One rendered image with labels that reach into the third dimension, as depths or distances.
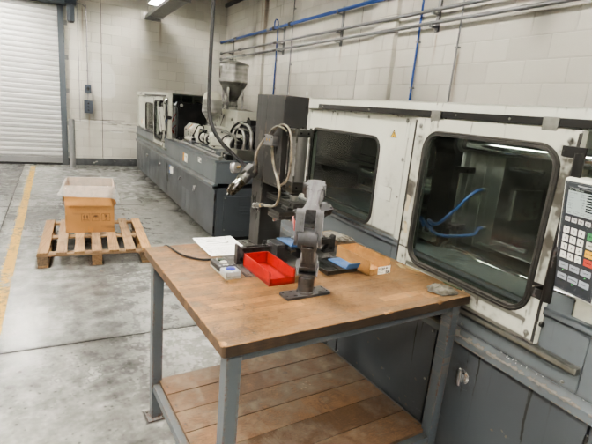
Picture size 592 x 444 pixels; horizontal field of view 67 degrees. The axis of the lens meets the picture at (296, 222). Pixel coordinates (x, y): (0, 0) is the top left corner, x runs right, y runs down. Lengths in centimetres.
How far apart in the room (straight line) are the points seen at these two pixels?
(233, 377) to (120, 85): 993
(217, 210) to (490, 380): 376
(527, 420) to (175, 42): 1043
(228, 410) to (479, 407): 114
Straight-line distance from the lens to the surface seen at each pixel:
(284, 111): 206
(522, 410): 208
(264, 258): 204
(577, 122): 180
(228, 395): 151
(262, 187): 223
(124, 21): 1118
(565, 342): 190
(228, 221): 526
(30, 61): 1094
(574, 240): 168
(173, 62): 1130
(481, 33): 505
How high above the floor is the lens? 159
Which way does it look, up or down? 14 degrees down
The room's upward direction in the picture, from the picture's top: 5 degrees clockwise
